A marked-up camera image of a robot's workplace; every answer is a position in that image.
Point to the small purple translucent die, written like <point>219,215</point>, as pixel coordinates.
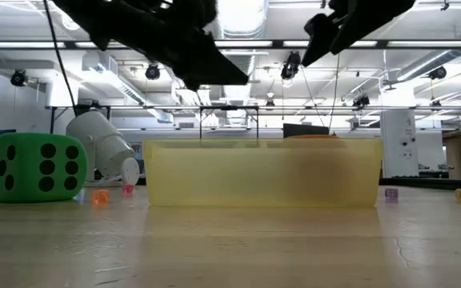
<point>391,194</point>

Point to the silver ventilation duct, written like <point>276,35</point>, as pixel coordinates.
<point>238,20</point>

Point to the small orange translucent die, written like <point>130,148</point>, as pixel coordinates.
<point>100,196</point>

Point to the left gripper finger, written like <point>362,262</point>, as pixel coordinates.
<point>206,68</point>

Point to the black aluminium table frame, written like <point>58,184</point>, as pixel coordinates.
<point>434,184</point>

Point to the small pink translucent die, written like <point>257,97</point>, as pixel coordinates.
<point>127,189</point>

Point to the large green foam die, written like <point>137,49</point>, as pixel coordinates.
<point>26,148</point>

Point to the black overhead beam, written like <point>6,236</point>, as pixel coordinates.
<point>382,44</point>

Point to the yellow translucent plastic bin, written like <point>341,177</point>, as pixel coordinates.
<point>234,176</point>

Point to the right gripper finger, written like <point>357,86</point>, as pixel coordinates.
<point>354,30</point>
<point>322,34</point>

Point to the dark monitor screen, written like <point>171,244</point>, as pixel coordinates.
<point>2,133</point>

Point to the black ceiling spotlight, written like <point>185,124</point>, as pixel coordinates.
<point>361,101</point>
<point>291,66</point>
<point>18,78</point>
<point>438,73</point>
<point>152,72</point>

